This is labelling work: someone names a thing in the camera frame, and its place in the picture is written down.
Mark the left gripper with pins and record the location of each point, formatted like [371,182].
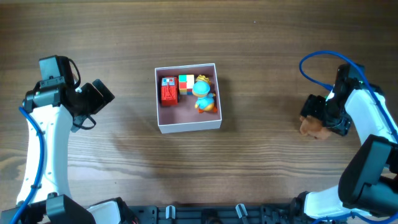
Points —
[100,101]

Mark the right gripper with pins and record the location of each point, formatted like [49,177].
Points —
[315,111]

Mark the brown plush bear toy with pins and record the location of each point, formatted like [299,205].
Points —
[313,127]

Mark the red toy fire truck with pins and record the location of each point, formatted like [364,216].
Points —
[169,91]

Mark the multicolour puzzle cube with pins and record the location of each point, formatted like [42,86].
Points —
[185,84]

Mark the yellow duck toy blue hat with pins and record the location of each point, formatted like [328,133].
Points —
[205,99]

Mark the yellow round slice toy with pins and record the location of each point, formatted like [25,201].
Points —
[203,78]

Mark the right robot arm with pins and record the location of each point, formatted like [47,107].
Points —
[362,190]

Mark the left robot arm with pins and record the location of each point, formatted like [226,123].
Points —
[57,106]

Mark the white box pink interior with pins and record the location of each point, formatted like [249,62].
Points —
[183,116]

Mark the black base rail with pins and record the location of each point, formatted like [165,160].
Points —
[280,213]

